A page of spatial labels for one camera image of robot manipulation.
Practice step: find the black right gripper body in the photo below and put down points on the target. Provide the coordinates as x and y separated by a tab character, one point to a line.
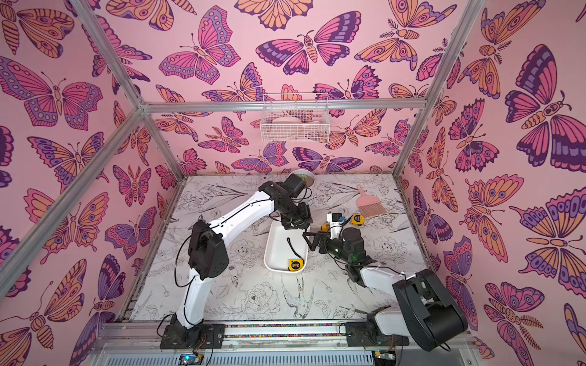
321	242

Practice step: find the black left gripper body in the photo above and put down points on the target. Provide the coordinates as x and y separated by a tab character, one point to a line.
297	216

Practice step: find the black yellow tape measure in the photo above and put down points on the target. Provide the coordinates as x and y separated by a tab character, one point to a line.
297	262

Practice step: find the yellow tape measure with clip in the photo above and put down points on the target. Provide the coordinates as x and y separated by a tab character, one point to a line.
357	220

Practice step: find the yellow tape measure blue label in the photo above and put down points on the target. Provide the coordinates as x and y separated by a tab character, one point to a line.
326	227

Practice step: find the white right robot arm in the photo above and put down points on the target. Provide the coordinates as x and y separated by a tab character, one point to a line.
426	312

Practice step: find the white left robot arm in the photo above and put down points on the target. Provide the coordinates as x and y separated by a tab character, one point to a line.
209	241

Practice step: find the white storage box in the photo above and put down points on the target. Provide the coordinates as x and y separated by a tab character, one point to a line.
277	252

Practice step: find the white plant pot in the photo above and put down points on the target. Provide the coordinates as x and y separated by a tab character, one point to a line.
306	176

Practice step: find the pink hand brush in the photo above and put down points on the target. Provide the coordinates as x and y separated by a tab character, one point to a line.
369	205

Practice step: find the white wire wall basket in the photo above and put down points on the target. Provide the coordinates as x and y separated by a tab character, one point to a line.
291	118

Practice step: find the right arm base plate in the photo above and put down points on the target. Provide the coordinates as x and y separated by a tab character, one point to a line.
381	328

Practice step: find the aluminium cage frame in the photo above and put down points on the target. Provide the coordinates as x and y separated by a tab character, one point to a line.
216	64

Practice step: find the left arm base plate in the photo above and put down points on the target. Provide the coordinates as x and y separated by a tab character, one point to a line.
202	336

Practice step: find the aluminium front rail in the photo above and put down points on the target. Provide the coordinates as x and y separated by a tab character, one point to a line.
313	342

